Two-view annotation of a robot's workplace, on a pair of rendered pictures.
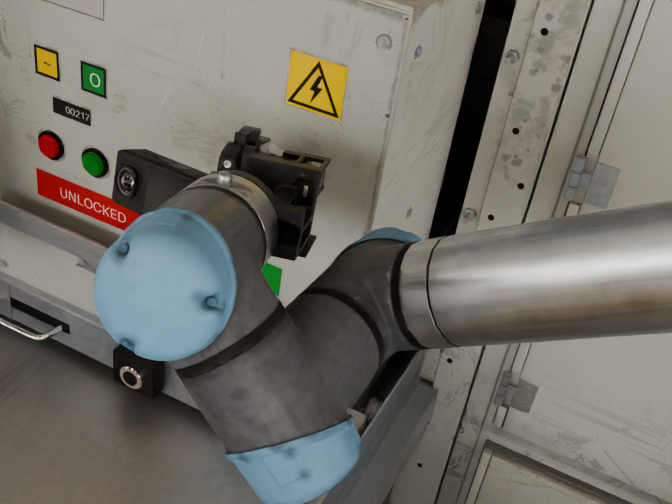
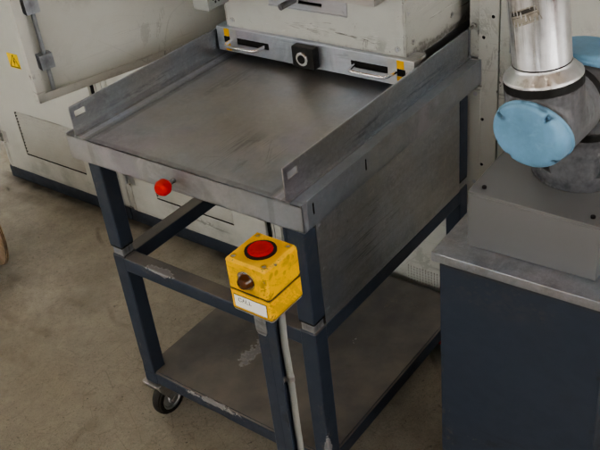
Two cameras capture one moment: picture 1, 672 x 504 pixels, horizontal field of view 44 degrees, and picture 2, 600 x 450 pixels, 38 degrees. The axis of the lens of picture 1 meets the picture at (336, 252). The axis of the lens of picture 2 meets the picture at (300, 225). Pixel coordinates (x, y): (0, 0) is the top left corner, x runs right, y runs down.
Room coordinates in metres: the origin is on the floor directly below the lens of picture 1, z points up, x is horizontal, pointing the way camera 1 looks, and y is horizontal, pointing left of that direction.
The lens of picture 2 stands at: (-0.99, -0.33, 1.64)
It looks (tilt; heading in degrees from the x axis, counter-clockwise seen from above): 33 degrees down; 19
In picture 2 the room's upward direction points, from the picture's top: 7 degrees counter-clockwise
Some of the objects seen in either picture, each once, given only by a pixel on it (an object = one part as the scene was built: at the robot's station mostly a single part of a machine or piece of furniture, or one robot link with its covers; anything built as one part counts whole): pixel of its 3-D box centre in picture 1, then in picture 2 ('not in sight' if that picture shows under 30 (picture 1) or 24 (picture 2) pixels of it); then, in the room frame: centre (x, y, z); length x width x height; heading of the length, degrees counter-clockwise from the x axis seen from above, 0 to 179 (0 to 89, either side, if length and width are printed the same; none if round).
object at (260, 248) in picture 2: not in sight; (261, 251); (-0.01, 0.08, 0.90); 0.04 x 0.04 x 0.02
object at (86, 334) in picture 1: (156, 354); (314, 51); (0.75, 0.20, 0.90); 0.54 x 0.05 x 0.06; 69
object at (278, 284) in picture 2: not in sight; (264, 276); (-0.01, 0.08, 0.85); 0.08 x 0.08 x 0.10; 69
